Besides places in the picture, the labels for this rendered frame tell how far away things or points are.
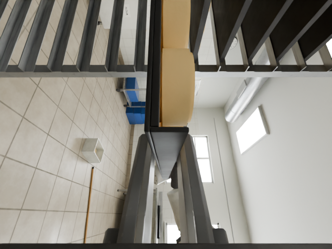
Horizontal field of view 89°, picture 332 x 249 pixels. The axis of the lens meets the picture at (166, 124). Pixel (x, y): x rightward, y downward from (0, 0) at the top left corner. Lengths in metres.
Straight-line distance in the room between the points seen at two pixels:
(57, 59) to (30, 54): 0.10
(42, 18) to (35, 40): 0.10
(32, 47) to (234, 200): 4.84
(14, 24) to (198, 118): 5.07
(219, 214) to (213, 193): 0.48
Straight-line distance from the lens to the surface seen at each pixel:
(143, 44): 0.66
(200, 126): 5.39
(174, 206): 0.66
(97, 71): 0.62
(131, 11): 2.85
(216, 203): 4.86
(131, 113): 4.64
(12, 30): 0.88
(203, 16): 0.48
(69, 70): 0.66
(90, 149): 2.35
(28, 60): 0.76
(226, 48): 0.57
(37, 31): 0.83
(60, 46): 0.74
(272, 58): 0.69
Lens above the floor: 1.04
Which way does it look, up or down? level
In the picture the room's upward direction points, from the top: 90 degrees clockwise
